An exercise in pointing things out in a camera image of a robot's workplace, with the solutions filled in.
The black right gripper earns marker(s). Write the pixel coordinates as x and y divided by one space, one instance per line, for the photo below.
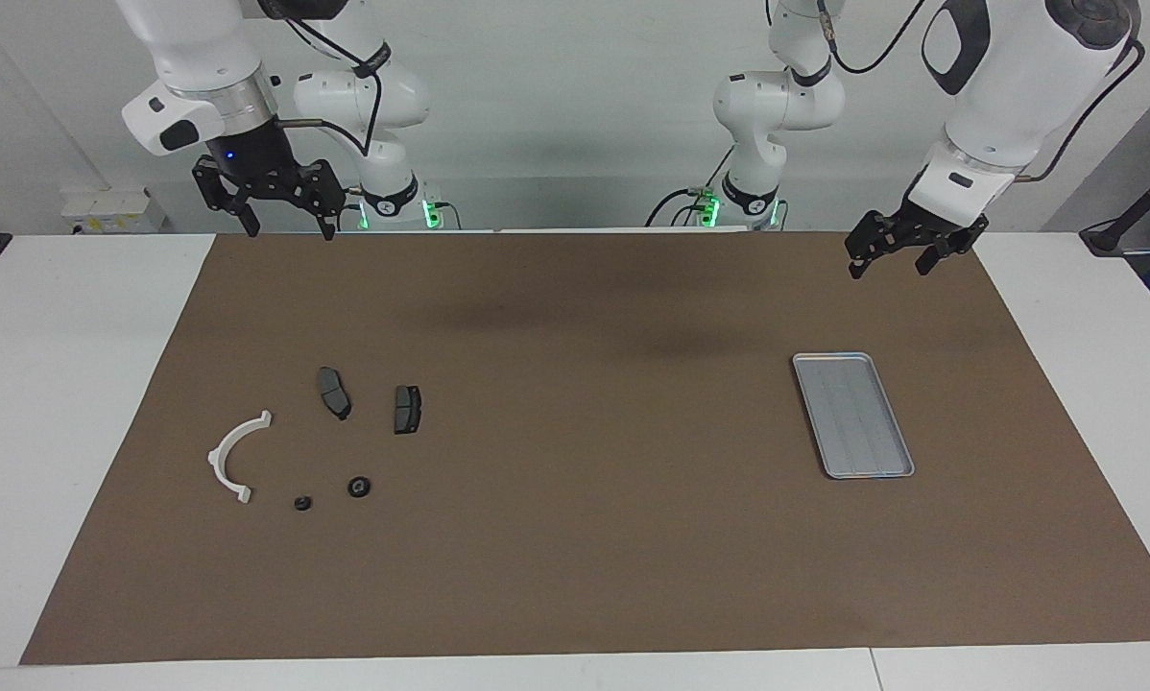
249 158

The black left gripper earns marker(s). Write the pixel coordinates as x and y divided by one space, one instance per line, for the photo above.
935 223

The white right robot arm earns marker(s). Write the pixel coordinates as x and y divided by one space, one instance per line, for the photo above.
191 38

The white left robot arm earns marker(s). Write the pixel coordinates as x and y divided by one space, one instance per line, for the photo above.
1007 77

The silver metal tray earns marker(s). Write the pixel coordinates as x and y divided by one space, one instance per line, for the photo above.
853 417

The white power strip box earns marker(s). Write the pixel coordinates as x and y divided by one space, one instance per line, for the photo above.
114 211

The black angled stand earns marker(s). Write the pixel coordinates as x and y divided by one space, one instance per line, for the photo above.
1108 238

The elongated dark brake pad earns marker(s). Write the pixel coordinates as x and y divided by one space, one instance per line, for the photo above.
331 389

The rectangular dark brake pad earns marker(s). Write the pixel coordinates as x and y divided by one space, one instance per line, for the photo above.
408 411

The brown table mat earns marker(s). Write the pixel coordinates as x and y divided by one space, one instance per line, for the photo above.
585 537

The white curved plastic bracket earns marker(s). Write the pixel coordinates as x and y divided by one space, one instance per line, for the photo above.
218 459

